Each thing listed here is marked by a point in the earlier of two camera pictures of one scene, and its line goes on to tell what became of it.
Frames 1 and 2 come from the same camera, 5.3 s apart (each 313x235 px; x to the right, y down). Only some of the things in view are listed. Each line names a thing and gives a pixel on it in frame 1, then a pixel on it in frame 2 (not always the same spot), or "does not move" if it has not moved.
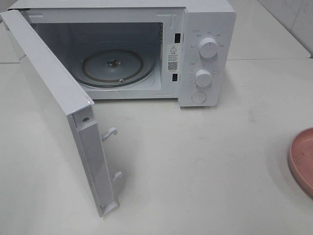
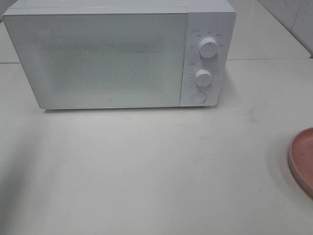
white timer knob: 203,78 does not move
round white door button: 199,97 does not move
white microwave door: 71,106 to 101,60
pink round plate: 300,159 does not move
